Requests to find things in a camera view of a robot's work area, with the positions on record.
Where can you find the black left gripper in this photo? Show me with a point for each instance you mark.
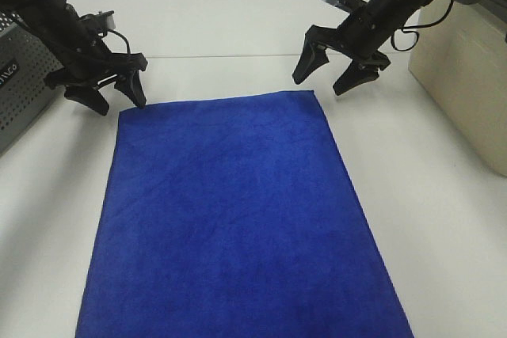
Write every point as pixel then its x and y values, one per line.
pixel 89 64

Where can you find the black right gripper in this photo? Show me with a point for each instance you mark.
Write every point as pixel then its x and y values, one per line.
pixel 359 37

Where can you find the blue microfiber towel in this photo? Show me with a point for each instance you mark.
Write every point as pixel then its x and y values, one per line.
pixel 234 218

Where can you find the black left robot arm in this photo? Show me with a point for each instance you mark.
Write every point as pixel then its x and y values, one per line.
pixel 43 18

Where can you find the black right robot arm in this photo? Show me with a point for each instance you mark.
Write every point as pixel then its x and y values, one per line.
pixel 395 13

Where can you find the grey perforated plastic basket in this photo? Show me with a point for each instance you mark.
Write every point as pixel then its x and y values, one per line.
pixel 25 63

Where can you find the beige storage bin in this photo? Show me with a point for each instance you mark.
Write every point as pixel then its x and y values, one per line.
pixel 461 63

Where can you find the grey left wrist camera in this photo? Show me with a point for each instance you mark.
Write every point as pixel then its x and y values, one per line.
pixel 100 22

